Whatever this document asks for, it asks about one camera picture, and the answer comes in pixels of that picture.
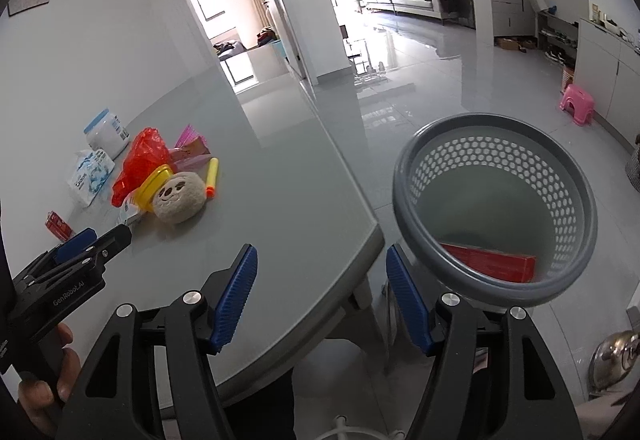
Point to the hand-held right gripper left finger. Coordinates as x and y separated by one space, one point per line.
235 300

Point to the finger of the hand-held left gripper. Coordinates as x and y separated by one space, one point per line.
115 240
75 244

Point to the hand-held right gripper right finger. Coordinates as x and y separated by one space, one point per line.
407 305

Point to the white labelled packet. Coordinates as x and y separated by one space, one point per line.
131 212

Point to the red plastic bag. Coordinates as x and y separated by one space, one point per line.
142 157

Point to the grey perforated plastic basket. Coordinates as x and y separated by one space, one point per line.
402 200

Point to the pink snack packet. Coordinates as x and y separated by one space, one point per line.
190 137

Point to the person's left hand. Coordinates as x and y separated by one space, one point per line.
70 365

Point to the small red box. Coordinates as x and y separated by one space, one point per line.
57 224

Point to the yellow plastic lid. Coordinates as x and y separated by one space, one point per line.
150 187

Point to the white and blue tissue pack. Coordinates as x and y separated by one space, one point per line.
90 177

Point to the round beige plush toy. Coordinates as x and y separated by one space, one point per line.
177 200

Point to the flat red box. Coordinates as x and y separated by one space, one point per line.
490 262

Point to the white jar with blue lid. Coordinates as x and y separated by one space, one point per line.
107 137

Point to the purple flat packet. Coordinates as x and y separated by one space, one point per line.
190 163

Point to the yellow foam dart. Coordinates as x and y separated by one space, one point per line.
212 175

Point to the silver pot lid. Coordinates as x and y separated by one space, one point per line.
615 360

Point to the bed with clutter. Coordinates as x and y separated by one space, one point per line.
230 49

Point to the light blue bin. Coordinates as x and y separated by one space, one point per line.
278 52

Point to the checked fabric basket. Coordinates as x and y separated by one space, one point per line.
634 172

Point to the pink plastic stool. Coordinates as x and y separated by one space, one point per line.
577 100

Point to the white door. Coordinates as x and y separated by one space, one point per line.
287 35

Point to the cardboard box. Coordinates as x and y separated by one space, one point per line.
510 43

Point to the dark jacket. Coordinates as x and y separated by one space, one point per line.
444 2

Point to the white sideboard cabinet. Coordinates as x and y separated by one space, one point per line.
605 70

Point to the shoe rack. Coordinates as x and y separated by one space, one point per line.
555 27

